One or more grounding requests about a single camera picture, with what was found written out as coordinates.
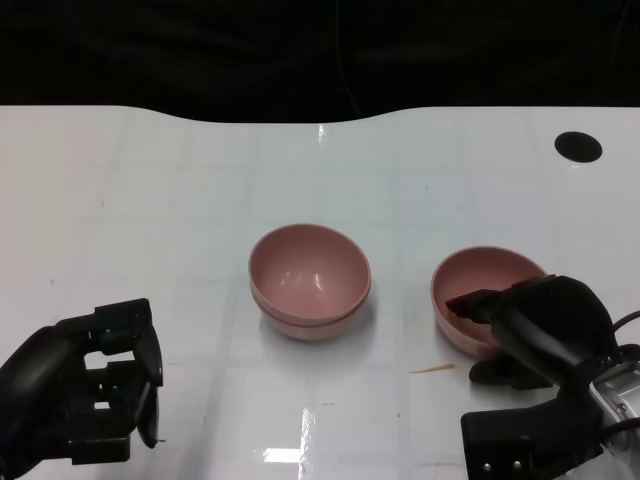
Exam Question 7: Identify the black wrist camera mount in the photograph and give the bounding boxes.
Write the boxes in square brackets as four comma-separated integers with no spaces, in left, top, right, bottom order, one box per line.
[459,394,606,480]

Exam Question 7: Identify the black round table grommet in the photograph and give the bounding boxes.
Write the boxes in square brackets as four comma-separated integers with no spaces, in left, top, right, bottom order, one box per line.
[553,131,603,162]

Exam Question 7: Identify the pink plastic bowl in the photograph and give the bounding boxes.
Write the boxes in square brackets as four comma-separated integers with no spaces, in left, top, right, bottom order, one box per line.
[248,223,373,324]
[252,284,370,343]
[429,245,551,359]

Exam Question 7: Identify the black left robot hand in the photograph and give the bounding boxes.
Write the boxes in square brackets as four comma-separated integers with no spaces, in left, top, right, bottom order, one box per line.
[0,298,165,471]

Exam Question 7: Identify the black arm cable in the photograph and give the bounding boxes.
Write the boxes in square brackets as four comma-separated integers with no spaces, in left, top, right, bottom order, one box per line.
[610,308,640,351]

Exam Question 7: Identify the black backdrop cloth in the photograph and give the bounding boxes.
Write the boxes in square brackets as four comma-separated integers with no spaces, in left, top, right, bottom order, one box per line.
[0,0,640,124]

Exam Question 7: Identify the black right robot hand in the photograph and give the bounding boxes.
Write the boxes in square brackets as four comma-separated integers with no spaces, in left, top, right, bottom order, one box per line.
[444,274,621,396]

